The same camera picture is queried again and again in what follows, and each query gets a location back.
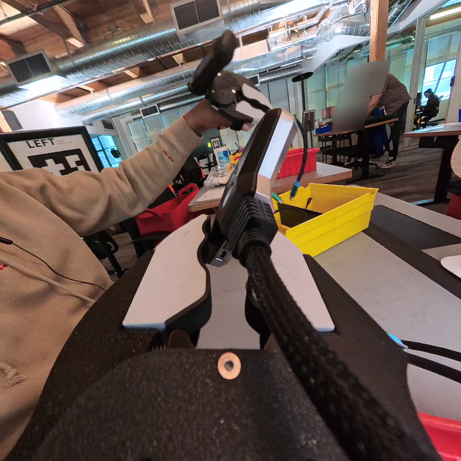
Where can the silver ventilation duct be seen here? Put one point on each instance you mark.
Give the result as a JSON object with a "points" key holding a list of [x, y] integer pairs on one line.
{"points": [[126, 54]]}

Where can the person's left forearm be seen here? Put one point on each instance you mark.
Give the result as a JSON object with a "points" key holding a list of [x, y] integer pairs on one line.
{"points": [[144, 173]]}

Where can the red plastic bin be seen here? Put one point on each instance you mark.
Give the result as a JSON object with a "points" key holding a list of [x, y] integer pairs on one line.
{"points": [[443, 439]]}

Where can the wooden support post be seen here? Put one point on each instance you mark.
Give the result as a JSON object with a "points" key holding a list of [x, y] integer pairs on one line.
{"points": [[379, 28]]}

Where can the person in beige hoodie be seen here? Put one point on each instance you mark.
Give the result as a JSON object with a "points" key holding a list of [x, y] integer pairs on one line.
{"points": [[36, 288]]}

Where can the clear plastic bag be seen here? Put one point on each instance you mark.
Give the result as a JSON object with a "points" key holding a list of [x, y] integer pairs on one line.
{"points": [[216, 176]]}

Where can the black silver hdmi hub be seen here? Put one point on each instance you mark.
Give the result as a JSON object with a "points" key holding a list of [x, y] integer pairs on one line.
{"points": [[245, 173]]}

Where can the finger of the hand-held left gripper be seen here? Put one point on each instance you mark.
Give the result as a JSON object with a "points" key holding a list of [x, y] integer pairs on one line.
{"points": [[250, 125], [255, 95]]}

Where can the black floor lamp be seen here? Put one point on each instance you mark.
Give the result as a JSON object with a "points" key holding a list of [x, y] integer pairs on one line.
{"points": [[302, 77]]}

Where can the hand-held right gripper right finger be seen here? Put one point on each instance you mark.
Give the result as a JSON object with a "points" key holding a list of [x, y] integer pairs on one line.
{"points": [[309, 291]]}

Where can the wooden side desk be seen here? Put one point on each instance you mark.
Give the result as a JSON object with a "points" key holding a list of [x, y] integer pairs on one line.
{"points": [[432, 131]]}

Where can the wood-edged grey table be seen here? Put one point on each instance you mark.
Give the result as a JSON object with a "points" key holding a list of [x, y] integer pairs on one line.
{"points": [[324, 173]]}

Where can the black panel on stand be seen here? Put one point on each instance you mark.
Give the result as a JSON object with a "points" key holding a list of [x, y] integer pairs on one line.
{"points": [[309, 122]]}

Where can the framed marker sign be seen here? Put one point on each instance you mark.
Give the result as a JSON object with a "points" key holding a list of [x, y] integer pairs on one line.
{"points": [[64, 151]]}

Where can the yellow plastic bin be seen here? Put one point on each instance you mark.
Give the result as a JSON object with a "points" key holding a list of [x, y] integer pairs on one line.
{"points": [[342, 216]]}

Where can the red floor crate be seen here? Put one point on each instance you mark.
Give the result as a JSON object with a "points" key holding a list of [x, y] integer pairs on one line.
{"points": [[454, 207]]}

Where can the black-faced wooden board stand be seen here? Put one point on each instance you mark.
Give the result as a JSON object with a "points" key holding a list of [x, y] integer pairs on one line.
{"points": [[452, 264]]}

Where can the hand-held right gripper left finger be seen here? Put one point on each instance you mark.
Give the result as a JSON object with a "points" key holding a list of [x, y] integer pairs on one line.
{"points": [[169, 281]]}

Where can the black bin divider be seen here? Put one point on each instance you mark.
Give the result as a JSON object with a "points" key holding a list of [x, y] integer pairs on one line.
{"points": [[295, 216]]}

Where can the dark wooden desk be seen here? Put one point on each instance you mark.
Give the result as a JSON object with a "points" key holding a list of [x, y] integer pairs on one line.
{"points": [[378, 122]]}

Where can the long ribbed red bin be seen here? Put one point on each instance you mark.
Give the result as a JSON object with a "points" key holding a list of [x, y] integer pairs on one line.
{"points": [[299, 162]]}

